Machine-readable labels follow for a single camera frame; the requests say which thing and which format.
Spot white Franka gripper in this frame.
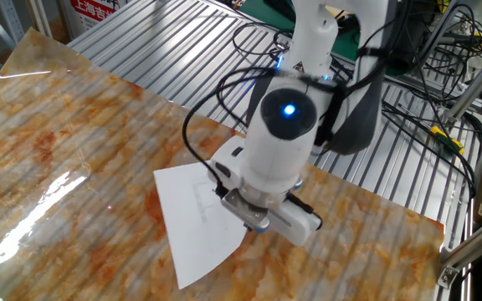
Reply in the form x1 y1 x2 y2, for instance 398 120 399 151
207 134 324 247

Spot white printed paper sheet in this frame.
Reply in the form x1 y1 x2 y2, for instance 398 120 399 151
152 161 250 290

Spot aluminium profile strut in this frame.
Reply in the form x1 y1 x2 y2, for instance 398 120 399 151
445 45 482 122
436 217 482 289
416 0 464 76

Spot green mat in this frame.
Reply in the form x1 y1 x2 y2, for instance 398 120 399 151
240 0 409 79

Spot black device box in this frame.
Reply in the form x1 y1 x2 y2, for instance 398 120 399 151
391 12 430 70

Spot orange marble pattern mat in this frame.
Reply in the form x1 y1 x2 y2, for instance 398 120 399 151
0 27 446 301

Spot white board with red sign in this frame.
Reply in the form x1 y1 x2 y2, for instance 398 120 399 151
61 0 130 38

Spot pale wooden slats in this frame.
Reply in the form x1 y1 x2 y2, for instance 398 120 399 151
25 0 54 38

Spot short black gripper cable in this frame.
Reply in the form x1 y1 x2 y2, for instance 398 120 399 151
286 195 324 229

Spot silver camera with blue caps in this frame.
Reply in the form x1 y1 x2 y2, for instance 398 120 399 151
219 187 272 234

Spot long black camera cable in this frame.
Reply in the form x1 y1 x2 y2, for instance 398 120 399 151
181 66 342 197

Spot black cable bundle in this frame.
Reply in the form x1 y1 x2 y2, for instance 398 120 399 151
328 0 482 200

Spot yellow handled screwdriver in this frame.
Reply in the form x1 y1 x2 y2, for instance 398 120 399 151
397 103 466 155

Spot grey perforated metal post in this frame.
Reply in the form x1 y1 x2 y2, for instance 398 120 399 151
0 0 27 45

